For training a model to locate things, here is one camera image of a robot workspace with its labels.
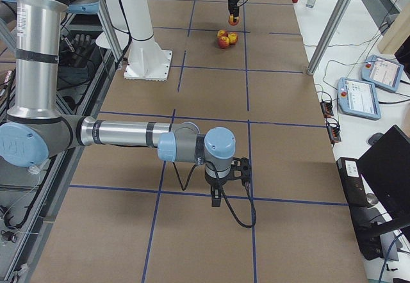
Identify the red yellow apple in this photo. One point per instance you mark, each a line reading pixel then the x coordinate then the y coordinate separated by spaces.
pixel 221 33
pixel 233 38
pixel 233 20
pixel 223 42

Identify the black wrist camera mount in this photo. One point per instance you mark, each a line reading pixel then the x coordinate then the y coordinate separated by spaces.
pixel 241 170

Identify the far orange black adapter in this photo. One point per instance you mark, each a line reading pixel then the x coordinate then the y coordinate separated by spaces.
pixel 326 106

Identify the near blue teach pendant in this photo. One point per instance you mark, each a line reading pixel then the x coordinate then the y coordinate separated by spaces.
pixel 358 98

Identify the black computer monitor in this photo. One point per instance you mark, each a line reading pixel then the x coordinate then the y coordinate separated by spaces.
pixel 385 167

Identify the aluminium frame post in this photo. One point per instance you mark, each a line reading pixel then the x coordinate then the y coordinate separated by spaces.
pixel 330 29

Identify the blue teach pendant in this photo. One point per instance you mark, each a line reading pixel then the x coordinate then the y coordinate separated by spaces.
pixel 382 72
pixel 358 98

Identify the far blue teach pendant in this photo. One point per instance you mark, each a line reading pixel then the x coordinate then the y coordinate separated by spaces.
pixel 382 72

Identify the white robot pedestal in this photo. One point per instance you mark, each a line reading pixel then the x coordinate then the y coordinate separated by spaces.
pixel 146 60

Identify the black computer mouse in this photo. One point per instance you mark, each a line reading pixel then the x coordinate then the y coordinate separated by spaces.
pixel 374 138

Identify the black desktop box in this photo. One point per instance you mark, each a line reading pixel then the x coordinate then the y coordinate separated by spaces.
pixel 365 218

